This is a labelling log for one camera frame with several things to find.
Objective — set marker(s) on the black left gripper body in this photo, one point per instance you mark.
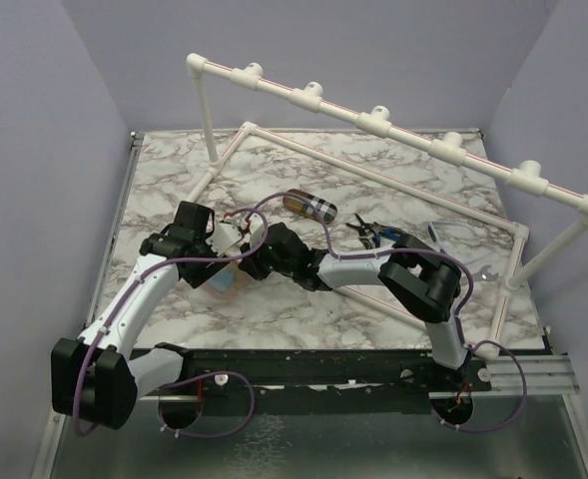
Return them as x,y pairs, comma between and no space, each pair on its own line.
197,275

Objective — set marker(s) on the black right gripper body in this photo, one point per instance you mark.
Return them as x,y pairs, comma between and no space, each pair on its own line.
263,264

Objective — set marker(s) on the pink glasses case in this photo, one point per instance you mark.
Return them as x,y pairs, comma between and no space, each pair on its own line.
242,281

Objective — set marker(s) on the plaid glasses case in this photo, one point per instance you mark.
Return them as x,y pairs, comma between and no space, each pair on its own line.
310,206

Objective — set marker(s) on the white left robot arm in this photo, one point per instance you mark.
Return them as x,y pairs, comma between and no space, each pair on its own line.
93,377

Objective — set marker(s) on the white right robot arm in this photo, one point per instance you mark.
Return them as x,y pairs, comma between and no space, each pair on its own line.
431,285

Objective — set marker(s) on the black blue sunglasses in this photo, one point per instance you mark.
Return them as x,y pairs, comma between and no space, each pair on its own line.
372,234

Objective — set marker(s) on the light blue sunglasses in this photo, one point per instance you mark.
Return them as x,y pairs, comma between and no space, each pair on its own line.
451,238

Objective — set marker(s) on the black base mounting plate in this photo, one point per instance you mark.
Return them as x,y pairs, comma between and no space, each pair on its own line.
306,382

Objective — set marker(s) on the silver wrench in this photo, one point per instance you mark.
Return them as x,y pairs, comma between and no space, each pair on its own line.
485,274

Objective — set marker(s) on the white PVC pipe rack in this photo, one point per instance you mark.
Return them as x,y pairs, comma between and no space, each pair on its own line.
526,178

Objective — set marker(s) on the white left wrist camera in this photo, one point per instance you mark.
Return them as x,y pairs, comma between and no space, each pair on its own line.
226,239

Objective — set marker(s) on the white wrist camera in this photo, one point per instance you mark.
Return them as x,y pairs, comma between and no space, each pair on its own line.
226,239
257,236

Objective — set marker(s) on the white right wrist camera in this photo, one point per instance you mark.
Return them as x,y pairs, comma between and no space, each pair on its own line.
257,236

